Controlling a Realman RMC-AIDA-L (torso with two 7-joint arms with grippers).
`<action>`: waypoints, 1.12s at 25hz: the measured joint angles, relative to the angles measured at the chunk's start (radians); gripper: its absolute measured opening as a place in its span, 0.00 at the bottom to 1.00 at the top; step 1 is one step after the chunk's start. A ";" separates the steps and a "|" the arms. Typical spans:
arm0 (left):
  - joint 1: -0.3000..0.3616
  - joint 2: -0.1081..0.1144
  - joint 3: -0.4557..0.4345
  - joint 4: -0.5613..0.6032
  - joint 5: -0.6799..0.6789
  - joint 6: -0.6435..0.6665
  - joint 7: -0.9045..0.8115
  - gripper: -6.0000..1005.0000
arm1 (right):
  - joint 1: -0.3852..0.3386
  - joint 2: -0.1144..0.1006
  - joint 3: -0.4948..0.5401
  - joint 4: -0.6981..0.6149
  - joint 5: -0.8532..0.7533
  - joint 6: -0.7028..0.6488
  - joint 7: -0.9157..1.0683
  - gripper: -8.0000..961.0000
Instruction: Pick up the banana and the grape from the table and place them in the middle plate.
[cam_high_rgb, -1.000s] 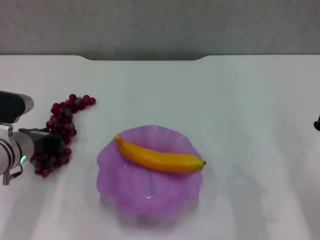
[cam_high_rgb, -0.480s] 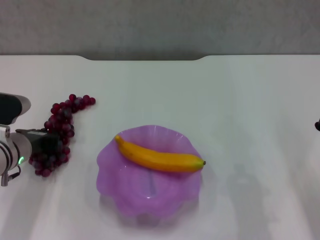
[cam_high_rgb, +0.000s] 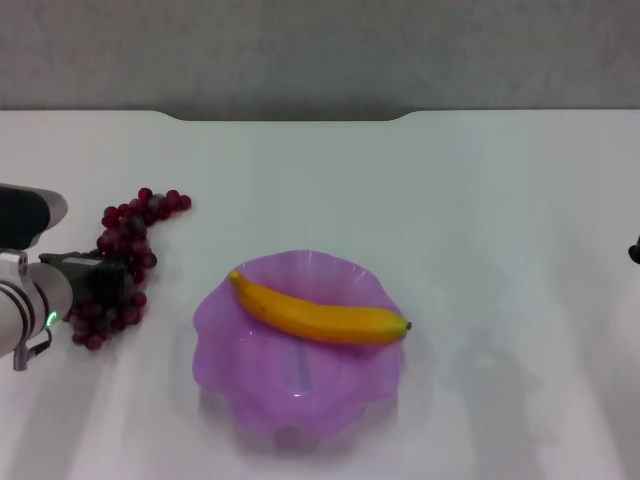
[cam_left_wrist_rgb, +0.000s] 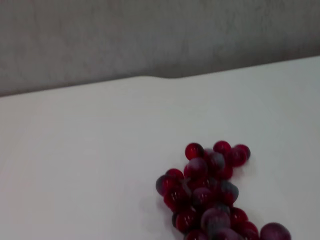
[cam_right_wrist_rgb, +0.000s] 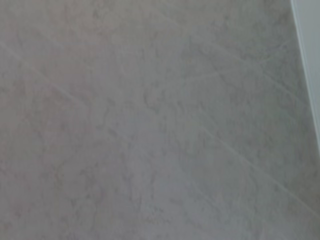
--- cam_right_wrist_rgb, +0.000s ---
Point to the white furniture panel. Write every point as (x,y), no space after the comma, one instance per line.
(312,37)

